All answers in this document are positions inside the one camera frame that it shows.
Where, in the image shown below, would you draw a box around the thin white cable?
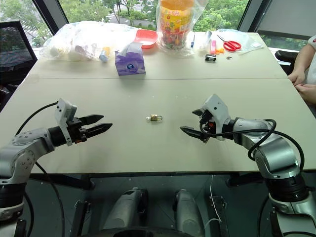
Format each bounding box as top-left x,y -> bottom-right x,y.
204,174 -> 223,233

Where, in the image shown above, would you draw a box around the colourful snack jar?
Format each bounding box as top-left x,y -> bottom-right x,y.
159,0 -> 195,49

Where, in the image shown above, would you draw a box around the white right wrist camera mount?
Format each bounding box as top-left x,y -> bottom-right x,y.
198,93 -> 231,142

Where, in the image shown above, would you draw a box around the white clear packet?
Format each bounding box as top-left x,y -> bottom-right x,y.
197,30 -> 213,53

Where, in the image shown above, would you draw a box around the grey rounded robot leg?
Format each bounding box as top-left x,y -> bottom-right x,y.
172,189 -> 206,237
102,187 -> 149,233

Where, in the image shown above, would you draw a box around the red plastic bowl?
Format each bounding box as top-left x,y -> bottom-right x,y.
135,29 -> 159,49

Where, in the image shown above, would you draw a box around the black mesh office chair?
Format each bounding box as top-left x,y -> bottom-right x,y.
0,19 -> 38,106

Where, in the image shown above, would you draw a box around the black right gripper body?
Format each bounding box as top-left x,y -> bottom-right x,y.
198,109 -> 216,143

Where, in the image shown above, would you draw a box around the black chair armrest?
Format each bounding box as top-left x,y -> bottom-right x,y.
274,50 -> 299,75

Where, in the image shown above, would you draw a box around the black window frame post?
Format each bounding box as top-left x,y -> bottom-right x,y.
237,0 -> 255,33
32,0 -> 70,36

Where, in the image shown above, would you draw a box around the person's white shirt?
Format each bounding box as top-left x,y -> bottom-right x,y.
305,34 -> 316,86

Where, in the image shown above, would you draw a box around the person's left hand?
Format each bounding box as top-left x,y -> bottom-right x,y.
297,83 -> 316,105

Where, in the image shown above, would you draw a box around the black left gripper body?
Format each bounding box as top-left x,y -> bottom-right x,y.
66,117 -> 88,144

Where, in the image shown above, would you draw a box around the black table frame bracket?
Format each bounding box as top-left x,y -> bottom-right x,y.
208,196 -> 231,237
73,199 -> 90,237

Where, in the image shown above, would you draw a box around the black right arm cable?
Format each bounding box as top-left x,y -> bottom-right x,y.
199,118 -> 305,171

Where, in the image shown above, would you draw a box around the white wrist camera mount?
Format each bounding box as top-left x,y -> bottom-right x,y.
198,93 -> 231,142
54,98 -> 78,147

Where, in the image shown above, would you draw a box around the purple tissue box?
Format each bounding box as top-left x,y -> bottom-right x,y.
114,41 -> 147,77

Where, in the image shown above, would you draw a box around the flat clear plastic bag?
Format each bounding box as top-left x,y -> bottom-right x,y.
216,28 -> 263,54

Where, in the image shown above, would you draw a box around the red scissors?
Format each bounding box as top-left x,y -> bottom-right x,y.
217,34 -> 242,52

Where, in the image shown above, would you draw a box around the clear bag of white items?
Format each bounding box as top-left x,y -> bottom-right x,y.
39,20 -> 139,63

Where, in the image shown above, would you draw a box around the blue and yellow tube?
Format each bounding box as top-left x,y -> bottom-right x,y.
99,46 -> 111,63

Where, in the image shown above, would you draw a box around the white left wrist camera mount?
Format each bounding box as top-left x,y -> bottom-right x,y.
54,98 -> 78,147

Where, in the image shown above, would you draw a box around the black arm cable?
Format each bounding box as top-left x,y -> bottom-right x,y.
199,118 -> 305,171
14,101 -> 66,237

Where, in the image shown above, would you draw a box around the person's right hand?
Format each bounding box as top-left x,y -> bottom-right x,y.
287,71 -> 307,86

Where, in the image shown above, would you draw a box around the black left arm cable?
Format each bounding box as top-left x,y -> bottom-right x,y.
14,101 -> 66,237

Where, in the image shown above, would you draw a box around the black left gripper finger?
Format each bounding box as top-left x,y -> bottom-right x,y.
84,122 -> 114,139
79,114 -> 105,125

